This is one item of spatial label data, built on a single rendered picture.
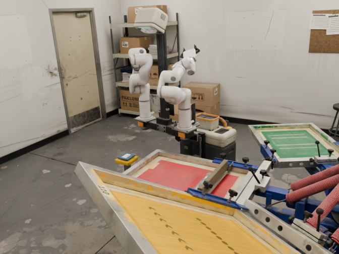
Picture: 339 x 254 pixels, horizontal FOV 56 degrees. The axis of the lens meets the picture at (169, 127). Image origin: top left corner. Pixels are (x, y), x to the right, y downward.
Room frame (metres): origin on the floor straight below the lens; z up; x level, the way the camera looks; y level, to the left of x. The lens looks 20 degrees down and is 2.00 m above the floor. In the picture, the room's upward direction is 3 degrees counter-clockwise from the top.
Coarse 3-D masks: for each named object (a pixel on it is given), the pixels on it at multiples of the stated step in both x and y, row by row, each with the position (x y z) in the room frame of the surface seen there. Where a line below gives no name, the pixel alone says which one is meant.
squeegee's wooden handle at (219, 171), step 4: (224, 160) 1.90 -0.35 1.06; (220, 164) 1.85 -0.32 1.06; (224, 164) 1.86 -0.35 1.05; (216, 168) 1.80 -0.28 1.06; (220, 168) 1.80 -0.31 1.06; (224, 168) 1.86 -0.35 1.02; (212, 172) 1.75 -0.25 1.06; (216, 172) 1.75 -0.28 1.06; (220, 172) 1.80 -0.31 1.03; (208, 176) 1.70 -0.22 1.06; (212, 176) 1.70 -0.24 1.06; (216, 176) 1.74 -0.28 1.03; (220, 176) 1.80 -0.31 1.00; (208, 180) 1.65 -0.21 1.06; (212, 180) 1.69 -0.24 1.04; (216, 180) 1.74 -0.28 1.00; (200, 184) 1.61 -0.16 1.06; (200, 188) 1.57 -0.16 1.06; (204, 188) 1.59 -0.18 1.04
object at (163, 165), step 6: (162, 162) 2.13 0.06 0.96; (168, 162) 2.13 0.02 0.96; (156, 168) 2.04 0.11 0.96; (162, 168) 2.04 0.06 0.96; (186, 168) 2.02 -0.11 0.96; (192, 168) 2.01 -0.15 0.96; (198, 168) 2.01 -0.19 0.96; (204, 174) 1.92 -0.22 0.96; (228, 174) 1.90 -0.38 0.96; (198, 180) 1.84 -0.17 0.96; (222, 180) 1.83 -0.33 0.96; (228, 180) 1.82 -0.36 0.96; (234, 180) 1.82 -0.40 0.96; (216, 186) 1.75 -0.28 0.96; (222, 186) 1.75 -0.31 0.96; (228, 186) 1.75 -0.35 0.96
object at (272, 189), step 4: (268, 188) 1.56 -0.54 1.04; (272, 188) 1.56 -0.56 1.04; (276, 188) 1.56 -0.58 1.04; (280, 188) 1.56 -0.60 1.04; (268, 192) 1.54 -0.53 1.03; (272, 192) 1.53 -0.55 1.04; (276, 192) 1.52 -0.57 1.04; (280, 192) 1.52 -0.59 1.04; (284, 192) 1.52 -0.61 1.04; (288, 192) 1.52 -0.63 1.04; (260, 196) 1.56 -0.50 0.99; (264, 196) 1.55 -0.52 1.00; (272, 196) 1.53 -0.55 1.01; (276, 196) 1.52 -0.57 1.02; (280, 196) 1.51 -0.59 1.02; (284, 196) 1.50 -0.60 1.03; (280, 200) 1.51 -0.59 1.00
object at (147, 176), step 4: (144, 172) 1.99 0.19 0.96; (148, 172) 1.98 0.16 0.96; (140, 176) 1.93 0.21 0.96; (144, 176) 1.93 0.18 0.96; (148, 176) 1.93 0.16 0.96; (152, 176) 1.92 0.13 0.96; (156, 176) 1.92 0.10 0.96; (148, 180) 1.87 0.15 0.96; (192, 184) 1.79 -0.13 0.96; (196, 184) 1.79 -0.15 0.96; (216, 188) 1.73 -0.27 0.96; (212, 192) 1.69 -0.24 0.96; (216, 192) 1.69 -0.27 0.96; (220, 192) 1.69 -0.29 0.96; (224, 192) 1.68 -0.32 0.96; (220, 196) 1.64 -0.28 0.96; (224, 196) 1.64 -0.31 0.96
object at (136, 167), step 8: (152, 152) 2.24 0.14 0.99; (160, 152) 2.24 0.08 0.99; (168, 152) 2.23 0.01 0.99; (144, 160) 2.11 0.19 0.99; (184, 160) 2.14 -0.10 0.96; (192, 160) 2.10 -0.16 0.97; (200, 160) 2.07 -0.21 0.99; (208, 160) 2.06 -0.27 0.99; (136, 168) 2.01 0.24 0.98; (232, 168) 1.95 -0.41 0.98; (240, 168) 1.92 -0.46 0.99; (248, 176) 1.80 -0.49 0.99; (240, 184) 1.71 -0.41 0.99; (240, 192) 1.62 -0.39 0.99; (232, 200) 1.54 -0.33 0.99
